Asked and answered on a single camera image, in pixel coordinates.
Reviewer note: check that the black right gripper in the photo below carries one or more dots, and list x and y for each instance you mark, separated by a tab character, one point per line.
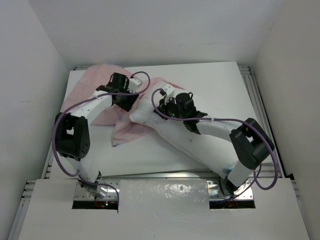
164	106

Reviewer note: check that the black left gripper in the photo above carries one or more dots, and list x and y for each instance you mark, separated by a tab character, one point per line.
127	105

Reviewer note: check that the pink purple pillowcase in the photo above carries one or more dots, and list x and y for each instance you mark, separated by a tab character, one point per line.
100	111

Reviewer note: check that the white pillow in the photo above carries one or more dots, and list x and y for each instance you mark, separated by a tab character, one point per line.
212	148

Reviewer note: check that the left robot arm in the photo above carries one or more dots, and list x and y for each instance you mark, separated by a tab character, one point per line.
71	138

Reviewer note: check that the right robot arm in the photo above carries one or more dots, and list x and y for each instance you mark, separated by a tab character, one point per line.
251	144

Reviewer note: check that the blue white pillow label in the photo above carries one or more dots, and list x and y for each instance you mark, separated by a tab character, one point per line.
226	171

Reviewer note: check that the white front cover board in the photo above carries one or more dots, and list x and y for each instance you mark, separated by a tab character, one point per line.
161	210

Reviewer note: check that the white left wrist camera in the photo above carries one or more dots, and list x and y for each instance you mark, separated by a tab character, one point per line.
134	84

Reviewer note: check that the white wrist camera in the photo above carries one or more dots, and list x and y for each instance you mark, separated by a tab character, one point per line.
134	84
167	91

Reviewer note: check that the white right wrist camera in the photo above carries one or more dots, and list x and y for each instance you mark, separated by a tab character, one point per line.
167	91

